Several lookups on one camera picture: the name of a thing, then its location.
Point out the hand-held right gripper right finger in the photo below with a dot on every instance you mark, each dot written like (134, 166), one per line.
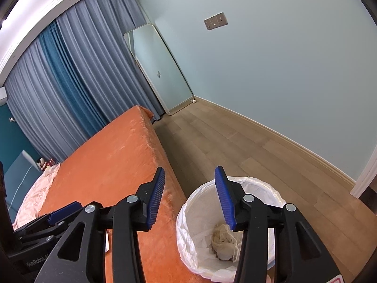
(225, 200)

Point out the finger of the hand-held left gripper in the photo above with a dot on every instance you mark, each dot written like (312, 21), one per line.
(63, 212)
(41, 237)

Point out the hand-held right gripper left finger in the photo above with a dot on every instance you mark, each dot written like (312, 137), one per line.
(156, 200)

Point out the beige mesh net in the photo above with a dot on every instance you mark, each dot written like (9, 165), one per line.
(225, 235)

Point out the waste bin with white liner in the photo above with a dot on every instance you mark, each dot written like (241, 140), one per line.
(194, 221)

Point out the pale pink quilt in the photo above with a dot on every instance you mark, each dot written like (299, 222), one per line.
(35, 191)

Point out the small doll toy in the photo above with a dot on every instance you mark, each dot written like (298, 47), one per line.
(44, 164)

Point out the orange plush bed blanket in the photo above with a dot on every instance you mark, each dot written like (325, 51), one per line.
(117, 159)

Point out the teal padded headboard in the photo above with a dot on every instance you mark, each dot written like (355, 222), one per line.
(14, 177)

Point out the grey curtain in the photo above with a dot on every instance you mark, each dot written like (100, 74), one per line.
(112, 44)
(32, 118)

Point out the blue curtain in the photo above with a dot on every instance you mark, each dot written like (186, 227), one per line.
(73, 79)

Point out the standing mirror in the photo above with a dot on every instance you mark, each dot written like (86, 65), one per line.
(159, 64)

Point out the wall switch panel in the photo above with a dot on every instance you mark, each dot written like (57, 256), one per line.
(216, 21)

